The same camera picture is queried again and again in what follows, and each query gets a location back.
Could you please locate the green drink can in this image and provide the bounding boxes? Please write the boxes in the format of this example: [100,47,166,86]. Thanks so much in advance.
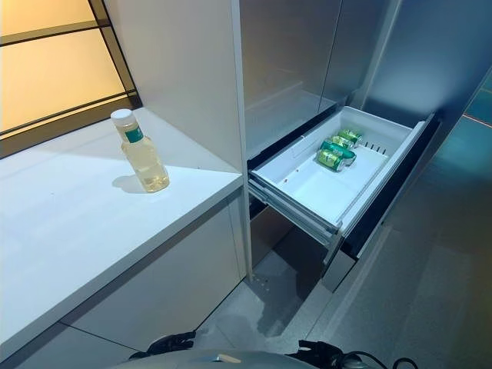
[320,138,357,154]
[337,128,364,148]
[315,148,357,173]

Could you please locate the grey robot torso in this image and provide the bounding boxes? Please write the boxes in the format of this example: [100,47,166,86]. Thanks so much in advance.
[111,347,308,369]

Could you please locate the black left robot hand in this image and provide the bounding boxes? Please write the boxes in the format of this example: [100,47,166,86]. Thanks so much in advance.
[148,331,198,357]

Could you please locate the fridge drawer with white bin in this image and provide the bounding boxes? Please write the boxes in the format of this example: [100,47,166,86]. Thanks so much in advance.
[248,105,443,266]

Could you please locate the white refrigerator cabinet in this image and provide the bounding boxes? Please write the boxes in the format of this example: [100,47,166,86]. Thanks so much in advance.
[238,0,408,286]

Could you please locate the clear yellow drink bottle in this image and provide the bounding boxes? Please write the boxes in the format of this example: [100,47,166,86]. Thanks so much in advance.
[110,108,171,194]

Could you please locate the black window frame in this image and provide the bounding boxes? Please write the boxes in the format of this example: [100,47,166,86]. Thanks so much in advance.
[0,0,143,159]

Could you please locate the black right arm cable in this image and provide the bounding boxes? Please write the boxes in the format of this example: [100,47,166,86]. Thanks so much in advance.
[367,356,417,369]

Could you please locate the white tall cabinet panel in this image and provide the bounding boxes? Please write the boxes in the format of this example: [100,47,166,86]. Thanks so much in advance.
[101,0,254,284]

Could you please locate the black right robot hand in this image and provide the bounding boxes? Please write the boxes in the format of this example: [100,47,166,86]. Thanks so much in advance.
[286,339,349,366]

